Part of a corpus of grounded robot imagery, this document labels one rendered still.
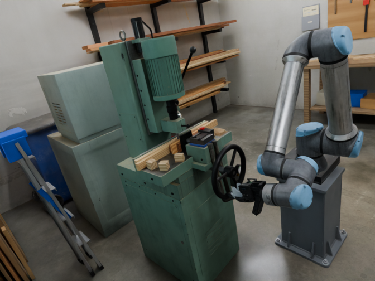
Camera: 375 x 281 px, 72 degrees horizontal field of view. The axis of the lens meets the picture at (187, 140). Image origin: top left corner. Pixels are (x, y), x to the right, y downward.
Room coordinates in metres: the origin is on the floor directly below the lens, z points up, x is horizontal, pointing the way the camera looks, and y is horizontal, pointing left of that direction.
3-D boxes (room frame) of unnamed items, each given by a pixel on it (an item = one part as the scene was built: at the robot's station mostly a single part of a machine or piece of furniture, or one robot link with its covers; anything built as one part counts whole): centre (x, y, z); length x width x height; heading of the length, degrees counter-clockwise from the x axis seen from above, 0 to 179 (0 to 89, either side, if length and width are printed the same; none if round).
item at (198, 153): (1.27, -0.08, 0.92); 0.15 x 0.13 x 0.09; 134
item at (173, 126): (1.43, 0.06, 1.03); 0.14 x 0.07 x 0.09; 44
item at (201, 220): (1.50, 0.13, 0.36); 0.58 x 0.45 x 0.71; 44
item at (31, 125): (2.72, 1.52, 0.48); 0.64 x 0.54 x 0.97; 132
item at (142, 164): (1.43, 0.03, 0.92); 0.68 x 0.02 x 0.04; 134
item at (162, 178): (1.34, -0.02, 0.87); 0.61 x 0.30 x 0.06; 134
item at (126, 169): (1.50, 0.13, 0.76); 0.57 x 0.45 x 0.09; 44
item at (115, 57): (1.63, 0.25, 1.16); 0.22 x 0.22 x 0.72; 44
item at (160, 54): (1.42, 0.05, 1.35); 0.18 x 0.18 x 0.31
